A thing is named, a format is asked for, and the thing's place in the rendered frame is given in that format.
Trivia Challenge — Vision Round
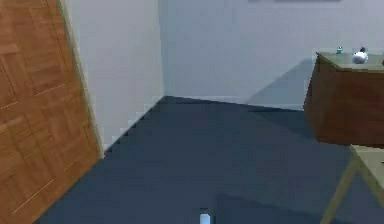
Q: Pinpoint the brown wooden room door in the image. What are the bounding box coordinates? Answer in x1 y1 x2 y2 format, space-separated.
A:
0 0 105 224

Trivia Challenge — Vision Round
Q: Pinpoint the small pale blue object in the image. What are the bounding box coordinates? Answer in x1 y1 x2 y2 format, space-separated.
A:
199 208 212 224

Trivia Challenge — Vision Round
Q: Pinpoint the white round kettle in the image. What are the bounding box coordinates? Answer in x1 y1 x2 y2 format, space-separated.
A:
351 46 370 65

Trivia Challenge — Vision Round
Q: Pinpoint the brown wooden cabinet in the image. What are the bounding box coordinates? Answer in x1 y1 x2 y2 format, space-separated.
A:
303 50 384 148

